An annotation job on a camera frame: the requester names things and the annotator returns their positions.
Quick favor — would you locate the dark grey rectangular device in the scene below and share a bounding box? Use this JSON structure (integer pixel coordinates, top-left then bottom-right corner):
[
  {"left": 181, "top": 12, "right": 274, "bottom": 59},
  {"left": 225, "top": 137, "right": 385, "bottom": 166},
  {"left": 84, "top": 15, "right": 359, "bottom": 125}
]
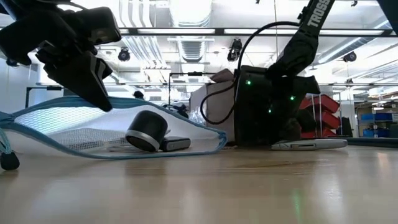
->
[{"left": 159, "top": 136, "right": 192, "bottom": 153}]

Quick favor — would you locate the shelf with blue bins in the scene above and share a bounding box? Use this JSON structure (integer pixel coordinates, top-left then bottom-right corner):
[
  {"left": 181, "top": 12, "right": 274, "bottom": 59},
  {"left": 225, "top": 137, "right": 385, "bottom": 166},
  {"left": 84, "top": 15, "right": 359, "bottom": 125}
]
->
[{"left": 355, "top": 104, "right": 398, "bottom": 139}]

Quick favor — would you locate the black metal stand frame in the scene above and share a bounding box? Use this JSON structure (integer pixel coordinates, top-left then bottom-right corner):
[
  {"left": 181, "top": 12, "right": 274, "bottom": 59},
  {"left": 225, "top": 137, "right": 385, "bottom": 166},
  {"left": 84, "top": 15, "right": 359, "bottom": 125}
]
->
[{"left": 24, "top": 85, "right": 66, "bottom": 108}]

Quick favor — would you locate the white mesh bag blue trim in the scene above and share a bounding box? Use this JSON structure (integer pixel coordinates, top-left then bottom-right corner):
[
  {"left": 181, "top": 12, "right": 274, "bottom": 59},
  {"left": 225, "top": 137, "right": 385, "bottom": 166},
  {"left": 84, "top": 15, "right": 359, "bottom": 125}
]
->
[{"left": 0, "top": 95, "right": 228, "bottom": 171}]

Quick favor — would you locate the silver utility knife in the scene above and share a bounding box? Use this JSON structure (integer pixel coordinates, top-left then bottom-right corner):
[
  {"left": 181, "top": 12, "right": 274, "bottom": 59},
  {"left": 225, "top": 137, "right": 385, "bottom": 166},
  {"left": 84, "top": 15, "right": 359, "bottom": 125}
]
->
[{"left": 271, "top": 138, "right": 348, "bottom": 152}]

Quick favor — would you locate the large silver ceiling duct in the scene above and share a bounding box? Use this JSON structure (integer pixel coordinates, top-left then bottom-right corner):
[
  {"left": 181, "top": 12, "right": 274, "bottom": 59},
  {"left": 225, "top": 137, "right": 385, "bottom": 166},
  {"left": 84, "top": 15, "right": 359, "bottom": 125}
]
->
[{"left": 317, "top": 11, "right": 398, "bottom": 65}]

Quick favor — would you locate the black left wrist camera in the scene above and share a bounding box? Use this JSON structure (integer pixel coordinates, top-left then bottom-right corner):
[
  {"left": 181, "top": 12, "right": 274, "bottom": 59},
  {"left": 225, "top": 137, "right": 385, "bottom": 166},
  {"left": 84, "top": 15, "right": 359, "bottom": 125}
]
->
[{"left": 66, "top": 6, "right": 123, "bottom": 47}]

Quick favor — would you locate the linear ceiling light strip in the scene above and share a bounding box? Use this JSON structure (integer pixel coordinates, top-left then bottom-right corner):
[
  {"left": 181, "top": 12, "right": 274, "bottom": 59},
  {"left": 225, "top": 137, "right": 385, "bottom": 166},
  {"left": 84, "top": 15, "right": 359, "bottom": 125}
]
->
[{"left": 119, "top": 27, "right": 398, "bottom": 38}]

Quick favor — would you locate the black background station frame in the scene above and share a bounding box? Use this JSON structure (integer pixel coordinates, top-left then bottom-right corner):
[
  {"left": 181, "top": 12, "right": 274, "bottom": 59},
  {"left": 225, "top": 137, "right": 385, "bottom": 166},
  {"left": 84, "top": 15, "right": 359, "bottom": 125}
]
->
[{"left": 168, "top": 71, "right": 218, "bottom": 106}]

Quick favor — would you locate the red bin rack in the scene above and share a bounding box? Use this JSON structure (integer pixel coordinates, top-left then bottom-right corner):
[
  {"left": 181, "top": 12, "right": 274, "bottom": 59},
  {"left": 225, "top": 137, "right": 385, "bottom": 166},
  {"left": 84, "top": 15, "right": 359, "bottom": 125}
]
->
[{"left": 298, "top": 93, "right": 341, "bottom": 139}]

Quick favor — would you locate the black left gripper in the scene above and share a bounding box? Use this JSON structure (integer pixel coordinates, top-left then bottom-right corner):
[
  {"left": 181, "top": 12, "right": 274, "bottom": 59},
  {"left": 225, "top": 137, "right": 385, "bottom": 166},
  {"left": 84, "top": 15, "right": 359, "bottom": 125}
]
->
[{"left": 0, "top": 0, "right": 114, "bottom": 113}]

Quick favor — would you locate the black cylinder silver band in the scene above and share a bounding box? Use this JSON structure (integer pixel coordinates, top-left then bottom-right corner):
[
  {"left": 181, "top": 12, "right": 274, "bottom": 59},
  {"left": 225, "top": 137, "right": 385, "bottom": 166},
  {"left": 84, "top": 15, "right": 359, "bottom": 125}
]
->
[{"left": 124, "top": 110, "right": 169, "bottom": 153}]

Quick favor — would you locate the brown cardboard box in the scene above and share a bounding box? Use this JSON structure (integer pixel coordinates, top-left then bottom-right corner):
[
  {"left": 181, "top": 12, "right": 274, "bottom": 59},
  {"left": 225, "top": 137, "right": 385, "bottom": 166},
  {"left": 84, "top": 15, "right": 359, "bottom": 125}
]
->
[{"left": 188, "top": 68, "right": 238, "bottom": 143}]

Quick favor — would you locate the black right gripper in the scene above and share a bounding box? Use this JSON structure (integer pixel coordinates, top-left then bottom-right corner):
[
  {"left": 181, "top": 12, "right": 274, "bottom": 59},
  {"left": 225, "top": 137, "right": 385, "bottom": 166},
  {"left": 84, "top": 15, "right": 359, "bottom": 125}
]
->
[{"left": 234, "top": 64, "right": 322, "bottom": 147}]

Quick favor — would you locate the ribbed ventilation duct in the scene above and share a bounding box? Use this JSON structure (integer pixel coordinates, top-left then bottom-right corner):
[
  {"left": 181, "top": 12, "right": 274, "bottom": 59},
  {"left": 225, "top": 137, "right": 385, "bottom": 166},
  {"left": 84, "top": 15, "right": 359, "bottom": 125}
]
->
[{"left": 176, "top": 39, "right": 210, "bottom": 65}]

